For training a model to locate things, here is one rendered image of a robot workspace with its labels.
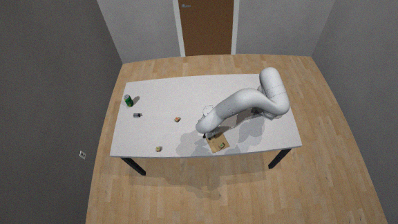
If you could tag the tan square mat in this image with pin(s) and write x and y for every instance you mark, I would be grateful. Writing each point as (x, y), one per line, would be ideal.
(216, 141)

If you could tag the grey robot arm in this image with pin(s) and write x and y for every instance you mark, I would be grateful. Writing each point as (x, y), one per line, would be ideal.
(270, 99)

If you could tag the green and yellow striped drink can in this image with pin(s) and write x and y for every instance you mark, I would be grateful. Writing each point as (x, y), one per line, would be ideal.
(128, 100)

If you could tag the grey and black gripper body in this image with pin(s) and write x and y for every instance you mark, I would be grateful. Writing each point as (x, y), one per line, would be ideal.
(212, 133)

